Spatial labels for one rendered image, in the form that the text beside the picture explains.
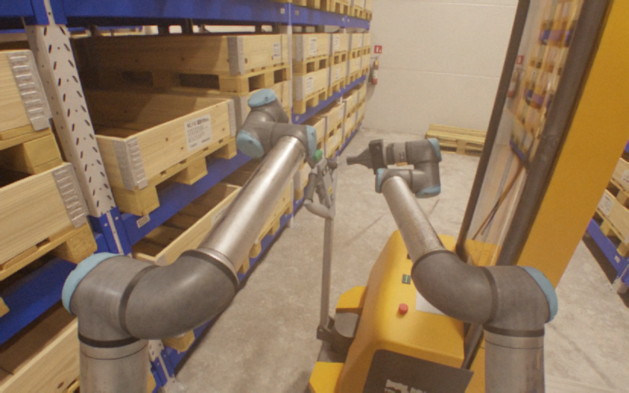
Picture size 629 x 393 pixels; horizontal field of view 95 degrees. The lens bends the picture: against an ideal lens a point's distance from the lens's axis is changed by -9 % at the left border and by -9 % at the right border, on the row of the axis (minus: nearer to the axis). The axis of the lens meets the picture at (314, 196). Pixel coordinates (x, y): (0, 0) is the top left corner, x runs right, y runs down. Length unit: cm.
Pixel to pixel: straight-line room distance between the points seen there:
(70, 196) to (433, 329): 137
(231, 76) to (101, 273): 162
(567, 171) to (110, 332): 104
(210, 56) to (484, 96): 562
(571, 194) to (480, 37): 590
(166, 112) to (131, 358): 181
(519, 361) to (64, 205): 129
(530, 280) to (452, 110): 626
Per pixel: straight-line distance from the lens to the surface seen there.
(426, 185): 117
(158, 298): 53
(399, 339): 131
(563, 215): 105
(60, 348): 145
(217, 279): 53
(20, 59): 117
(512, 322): 73
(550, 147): 96
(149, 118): 239
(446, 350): 133
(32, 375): 143
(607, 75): 95
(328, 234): 149
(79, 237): 132
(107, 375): 66
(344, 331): 187
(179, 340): 201
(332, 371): 182
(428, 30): 673
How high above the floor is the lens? 190
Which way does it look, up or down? 28 degrees down
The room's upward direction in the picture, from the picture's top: 1 degrees clockwise
